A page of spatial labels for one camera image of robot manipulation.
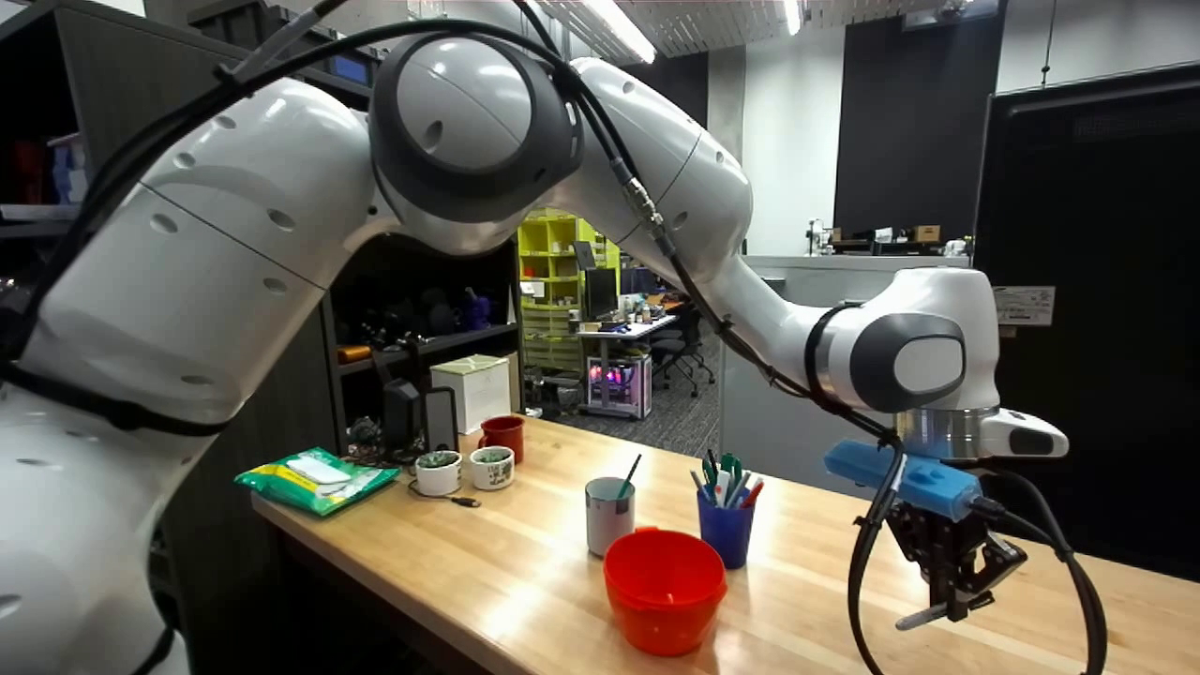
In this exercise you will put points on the white plant pot left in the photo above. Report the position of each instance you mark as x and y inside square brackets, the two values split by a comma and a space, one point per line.
[436, 475]

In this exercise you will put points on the white box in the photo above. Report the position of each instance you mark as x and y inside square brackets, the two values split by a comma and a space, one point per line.
[480, 386]

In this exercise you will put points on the blue pen cup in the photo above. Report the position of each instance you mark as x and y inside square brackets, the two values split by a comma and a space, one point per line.
[725, 529]

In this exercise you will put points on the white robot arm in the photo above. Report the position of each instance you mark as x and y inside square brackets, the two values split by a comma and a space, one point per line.
[910, 365]

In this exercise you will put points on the white plant pot right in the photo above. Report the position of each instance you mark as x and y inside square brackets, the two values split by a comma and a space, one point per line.
[494, 468]

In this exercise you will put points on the markers in blue cup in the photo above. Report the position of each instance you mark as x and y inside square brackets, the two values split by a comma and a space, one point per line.
[725, 480]

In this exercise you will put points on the grey white cup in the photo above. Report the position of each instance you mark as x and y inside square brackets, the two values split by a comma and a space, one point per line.
[610, 513]

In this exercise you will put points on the red mug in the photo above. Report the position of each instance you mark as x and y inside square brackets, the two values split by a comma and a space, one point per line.
[503, 434]

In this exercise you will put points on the black storage shelf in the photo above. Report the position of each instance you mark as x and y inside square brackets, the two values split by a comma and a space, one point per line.
[125, 124]

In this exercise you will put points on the green marker in grey cup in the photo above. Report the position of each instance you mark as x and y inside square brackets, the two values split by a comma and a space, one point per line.
[633, 478]

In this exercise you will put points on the red plastic bowl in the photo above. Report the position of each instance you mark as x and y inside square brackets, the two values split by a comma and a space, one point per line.
[665, 591]

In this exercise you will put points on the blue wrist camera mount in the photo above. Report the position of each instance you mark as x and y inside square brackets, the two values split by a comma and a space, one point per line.
[921, 480]

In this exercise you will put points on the yellow shelf rack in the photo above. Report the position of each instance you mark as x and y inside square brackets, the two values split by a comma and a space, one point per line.
[551, 259]

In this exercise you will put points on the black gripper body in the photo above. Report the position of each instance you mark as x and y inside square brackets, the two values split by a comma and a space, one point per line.
[950, 550]

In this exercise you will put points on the white plant pot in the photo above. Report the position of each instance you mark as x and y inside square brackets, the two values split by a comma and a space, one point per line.
[494, 468]
[436, 475]

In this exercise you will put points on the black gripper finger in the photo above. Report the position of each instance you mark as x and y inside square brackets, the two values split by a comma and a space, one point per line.
[986, 580]
[944, 599]

